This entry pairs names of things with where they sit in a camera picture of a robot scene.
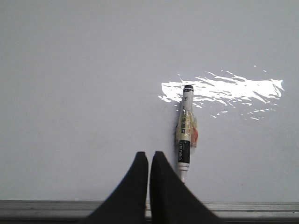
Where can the white whiteboard with metal frame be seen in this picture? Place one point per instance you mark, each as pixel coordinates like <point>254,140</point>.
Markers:
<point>85,84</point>

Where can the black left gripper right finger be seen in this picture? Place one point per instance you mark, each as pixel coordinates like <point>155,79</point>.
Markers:
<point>171,201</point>

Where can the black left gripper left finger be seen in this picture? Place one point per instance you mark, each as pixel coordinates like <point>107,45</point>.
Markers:
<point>126,204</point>

